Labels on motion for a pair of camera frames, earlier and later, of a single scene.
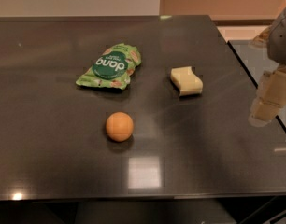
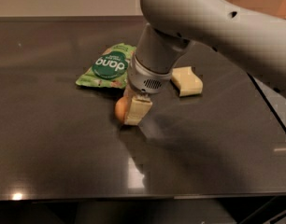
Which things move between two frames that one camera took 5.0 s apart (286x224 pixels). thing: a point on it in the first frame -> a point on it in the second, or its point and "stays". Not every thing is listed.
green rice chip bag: [112, 69] stays
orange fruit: [120, 126] -> [121, 108]
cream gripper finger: [261, 40] -> [128, 91]
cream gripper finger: [275, 91] -> [138, 107]
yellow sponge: [184, 79] stays
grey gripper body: [282, 39] -> [148, 79]
